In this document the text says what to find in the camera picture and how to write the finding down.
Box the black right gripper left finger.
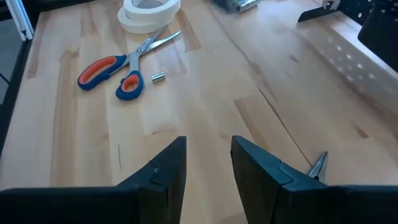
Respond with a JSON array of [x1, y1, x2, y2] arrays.
[[0, 136, 187, 224]]

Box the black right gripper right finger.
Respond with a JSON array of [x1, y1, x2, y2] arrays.
[[231, 135, 398, 224]]

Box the black handled needle-nose pliers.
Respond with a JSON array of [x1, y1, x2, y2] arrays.
[[306, 151, 329, 184]]

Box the black perforated pegboard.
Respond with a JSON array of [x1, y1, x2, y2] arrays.
[[297, 0, 398, 35]]

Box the small chrome socket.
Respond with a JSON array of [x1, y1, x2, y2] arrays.
[[150, 71, 167, 84]]

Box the cream masking tape roll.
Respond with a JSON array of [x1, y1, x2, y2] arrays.
[[123, 0, 182, 23], [117, 6, 177, 35]]

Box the black pegboard bin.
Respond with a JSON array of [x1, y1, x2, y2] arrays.
[[357, 4, 398, 73]]

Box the large chrome socket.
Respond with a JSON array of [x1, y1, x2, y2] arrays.
[[213, 0, 261, 14]]

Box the white aluminium bar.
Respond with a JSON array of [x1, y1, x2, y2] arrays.
[[4, 0, 35, 41]]

